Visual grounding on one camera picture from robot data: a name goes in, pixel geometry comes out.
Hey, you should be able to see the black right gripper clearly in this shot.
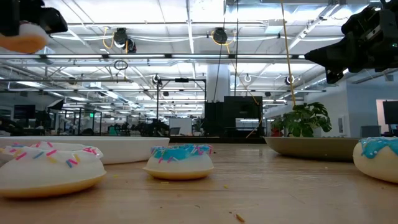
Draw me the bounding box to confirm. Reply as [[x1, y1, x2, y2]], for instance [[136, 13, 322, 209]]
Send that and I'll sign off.
[[304, 7, 398, 84]]

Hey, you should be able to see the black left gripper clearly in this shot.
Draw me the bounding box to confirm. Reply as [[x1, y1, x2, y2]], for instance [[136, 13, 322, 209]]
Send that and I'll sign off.
[[0, 0, 44, 37]]

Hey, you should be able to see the small red frosted donut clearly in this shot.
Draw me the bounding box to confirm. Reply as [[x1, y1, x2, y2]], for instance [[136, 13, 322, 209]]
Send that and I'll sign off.
[[0, 23, 50, 54]]

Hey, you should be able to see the large blue drizzled donut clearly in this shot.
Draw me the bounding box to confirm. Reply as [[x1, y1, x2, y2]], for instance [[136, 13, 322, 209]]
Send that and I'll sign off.
[[353, 136, 398, 184]]

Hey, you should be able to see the small white sprinkled donut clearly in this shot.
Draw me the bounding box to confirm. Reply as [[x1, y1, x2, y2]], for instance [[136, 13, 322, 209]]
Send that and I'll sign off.
[[0, 141, 107, 199]]

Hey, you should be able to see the small blue sprinkled donut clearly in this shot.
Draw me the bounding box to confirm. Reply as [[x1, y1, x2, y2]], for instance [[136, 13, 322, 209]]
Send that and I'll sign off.
[[142, 143, 215, 181]]

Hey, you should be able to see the green potted plant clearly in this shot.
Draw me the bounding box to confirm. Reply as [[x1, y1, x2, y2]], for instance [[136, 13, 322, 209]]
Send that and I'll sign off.
[[270, 101, 333, 138]]

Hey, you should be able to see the dark computer monitor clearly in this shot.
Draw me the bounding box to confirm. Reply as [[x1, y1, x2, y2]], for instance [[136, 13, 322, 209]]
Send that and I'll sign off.
[[382, 100, 398, 125], [13, 105, 36, 119]]

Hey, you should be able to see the grey office chair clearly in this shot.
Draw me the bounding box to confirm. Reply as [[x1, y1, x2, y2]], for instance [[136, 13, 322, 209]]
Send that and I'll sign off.
[[360, 125, 382, 138]]

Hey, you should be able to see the grey round plate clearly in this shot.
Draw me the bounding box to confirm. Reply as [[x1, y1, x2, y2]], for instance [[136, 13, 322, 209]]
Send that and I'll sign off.
[[264, 136, 361, 162]]

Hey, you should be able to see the white building column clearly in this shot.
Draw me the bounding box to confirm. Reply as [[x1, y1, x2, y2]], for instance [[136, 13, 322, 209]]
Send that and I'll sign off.
[[206, 64, 231, 102]]

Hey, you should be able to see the white board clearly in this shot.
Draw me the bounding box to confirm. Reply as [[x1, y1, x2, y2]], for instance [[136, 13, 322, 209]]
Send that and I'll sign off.
[[169, 118, 193, 136]]

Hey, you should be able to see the white round plate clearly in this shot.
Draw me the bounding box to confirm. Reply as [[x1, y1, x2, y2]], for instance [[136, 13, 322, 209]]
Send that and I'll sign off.
[[0, 136, 170, 165]]

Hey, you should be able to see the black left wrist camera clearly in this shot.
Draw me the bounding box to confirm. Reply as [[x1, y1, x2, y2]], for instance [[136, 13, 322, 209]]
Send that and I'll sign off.
[[39, 6, 68, 34]]

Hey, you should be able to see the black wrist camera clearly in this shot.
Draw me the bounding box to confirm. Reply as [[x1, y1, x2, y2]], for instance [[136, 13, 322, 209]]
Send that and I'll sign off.
[[39, 6, 68, 34], [341, 5, 388, 35]]

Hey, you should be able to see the yellow cable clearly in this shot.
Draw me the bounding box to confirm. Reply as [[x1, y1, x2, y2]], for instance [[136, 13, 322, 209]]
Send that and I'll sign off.
[[279, 0, 297, 107]]

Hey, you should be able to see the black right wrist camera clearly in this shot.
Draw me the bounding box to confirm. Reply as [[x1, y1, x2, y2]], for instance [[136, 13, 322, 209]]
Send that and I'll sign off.
[[341, 5, 388, 35]]

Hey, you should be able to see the black ceiling cable reel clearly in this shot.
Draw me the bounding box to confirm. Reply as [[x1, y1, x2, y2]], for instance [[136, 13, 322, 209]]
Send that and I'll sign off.
[[112, 27, 137, 54], [211, 27, 229, 45]]

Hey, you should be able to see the long ceiling light rail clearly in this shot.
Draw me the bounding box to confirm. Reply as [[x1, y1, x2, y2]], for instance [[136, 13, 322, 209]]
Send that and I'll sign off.
[[0, 52, 315, 60]]

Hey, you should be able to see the black metal stand frame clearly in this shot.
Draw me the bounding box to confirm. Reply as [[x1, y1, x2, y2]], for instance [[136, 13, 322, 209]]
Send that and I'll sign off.
[[156, 77, 207, 138]]

